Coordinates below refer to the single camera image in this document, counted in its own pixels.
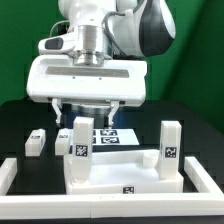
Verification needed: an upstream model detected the fiducial marker base plate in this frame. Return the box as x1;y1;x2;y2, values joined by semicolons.
93;129;139;146

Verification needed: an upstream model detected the white camera cable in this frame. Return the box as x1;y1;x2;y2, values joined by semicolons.
49;20;71;38

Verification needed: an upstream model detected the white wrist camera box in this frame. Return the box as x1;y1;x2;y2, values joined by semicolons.
38;37;75;55

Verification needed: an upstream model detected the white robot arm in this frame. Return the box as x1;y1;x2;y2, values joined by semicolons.
27;0;176;126

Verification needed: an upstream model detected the white desk tabletop tray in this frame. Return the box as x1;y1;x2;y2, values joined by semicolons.
64;149;183;195

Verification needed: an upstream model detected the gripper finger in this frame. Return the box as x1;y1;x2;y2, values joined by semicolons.
51;98;62;127
107;101;119;128

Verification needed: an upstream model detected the white U-shaped obstacle frame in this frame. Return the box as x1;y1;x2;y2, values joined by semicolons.
0;157;224;220

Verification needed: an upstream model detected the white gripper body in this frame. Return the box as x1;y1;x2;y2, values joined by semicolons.
27;55;147;107

